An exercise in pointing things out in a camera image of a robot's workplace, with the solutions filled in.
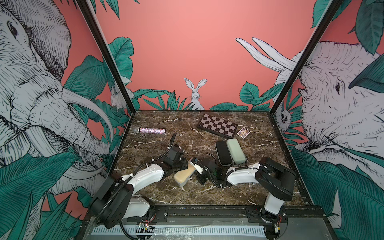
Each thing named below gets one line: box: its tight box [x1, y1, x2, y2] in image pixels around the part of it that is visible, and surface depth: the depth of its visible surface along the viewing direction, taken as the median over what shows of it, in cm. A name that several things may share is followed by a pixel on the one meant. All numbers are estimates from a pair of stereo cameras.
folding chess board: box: [196, 113, 238, 138], surface depth 110 cm
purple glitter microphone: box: [132, 126, 166, 134], surface depth 106 cm
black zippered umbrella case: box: [215, 140, 233, 167], surface depth 95 cm
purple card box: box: [237, 126, 251, 140], surface depth 109 cm
